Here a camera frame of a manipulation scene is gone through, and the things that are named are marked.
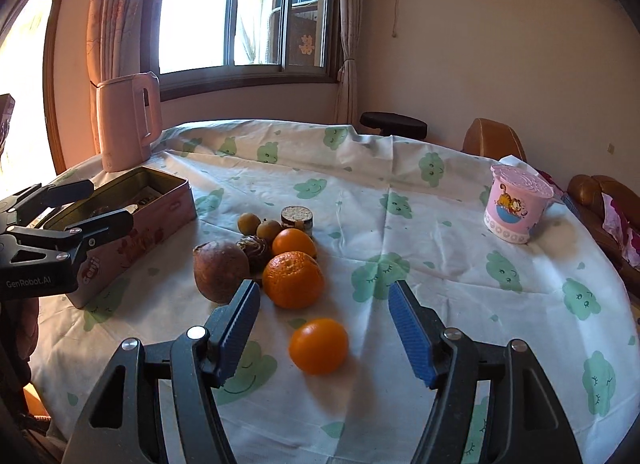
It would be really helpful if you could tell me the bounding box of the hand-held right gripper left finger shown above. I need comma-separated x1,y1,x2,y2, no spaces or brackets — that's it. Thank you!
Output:
62,279,262,464

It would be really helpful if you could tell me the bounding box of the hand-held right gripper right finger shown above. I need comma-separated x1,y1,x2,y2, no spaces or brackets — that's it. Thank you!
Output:
388,280,583,464

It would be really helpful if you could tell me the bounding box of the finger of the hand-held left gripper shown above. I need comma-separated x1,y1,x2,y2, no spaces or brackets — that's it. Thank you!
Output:
0,210,135,266
0,180,95,232

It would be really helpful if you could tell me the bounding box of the pink tin box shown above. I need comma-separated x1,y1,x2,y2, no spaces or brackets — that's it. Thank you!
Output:
42,166,197,310

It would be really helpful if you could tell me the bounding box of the dark brown round fruit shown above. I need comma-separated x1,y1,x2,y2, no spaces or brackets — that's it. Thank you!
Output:
193,240,251,305

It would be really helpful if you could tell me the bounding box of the bumpy mandarin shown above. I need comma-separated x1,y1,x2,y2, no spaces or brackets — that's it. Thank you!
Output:
262,251,326,310

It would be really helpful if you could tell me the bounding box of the dark chocolate cake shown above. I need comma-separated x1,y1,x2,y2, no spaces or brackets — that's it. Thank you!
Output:
236,235,273,275

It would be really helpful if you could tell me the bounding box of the smooth orange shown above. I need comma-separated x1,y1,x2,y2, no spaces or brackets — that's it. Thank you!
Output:
271,228,318,260
289,318,349,376

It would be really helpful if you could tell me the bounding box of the printed paper leaflet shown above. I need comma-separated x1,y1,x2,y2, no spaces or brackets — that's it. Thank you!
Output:
120,185,167,215

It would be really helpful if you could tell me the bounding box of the white tablecloth with green clouds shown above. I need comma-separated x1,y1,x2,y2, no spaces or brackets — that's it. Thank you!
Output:
30,119,640,464

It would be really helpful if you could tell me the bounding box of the pink electric kettle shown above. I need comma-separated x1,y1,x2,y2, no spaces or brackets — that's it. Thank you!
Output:
96,72,163,173

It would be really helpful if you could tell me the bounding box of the pink cartoon cup with lid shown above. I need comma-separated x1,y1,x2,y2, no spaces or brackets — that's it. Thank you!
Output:
483,163,560,245

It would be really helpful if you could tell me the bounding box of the pink patterned curtain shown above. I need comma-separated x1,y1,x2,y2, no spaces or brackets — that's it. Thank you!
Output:
87,0,166,87

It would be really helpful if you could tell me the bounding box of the dark round stool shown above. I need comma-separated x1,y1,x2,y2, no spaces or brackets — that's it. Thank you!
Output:
360,111,428,141

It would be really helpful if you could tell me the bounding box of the brown leather armchair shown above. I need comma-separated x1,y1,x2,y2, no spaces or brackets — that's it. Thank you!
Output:
461,118,527,162

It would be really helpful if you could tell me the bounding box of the brown leather sofa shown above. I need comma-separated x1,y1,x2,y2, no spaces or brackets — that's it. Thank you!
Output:
567,174,640,290

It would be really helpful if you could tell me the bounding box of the floral pillow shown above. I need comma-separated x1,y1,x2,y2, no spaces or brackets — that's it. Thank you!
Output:
602,193,640,270

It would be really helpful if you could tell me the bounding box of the sliding glass window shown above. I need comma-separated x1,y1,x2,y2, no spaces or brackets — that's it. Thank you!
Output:
142,0,341,91

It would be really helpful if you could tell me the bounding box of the beige curtain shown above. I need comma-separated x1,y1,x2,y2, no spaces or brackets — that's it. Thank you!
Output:
334,0,369,125

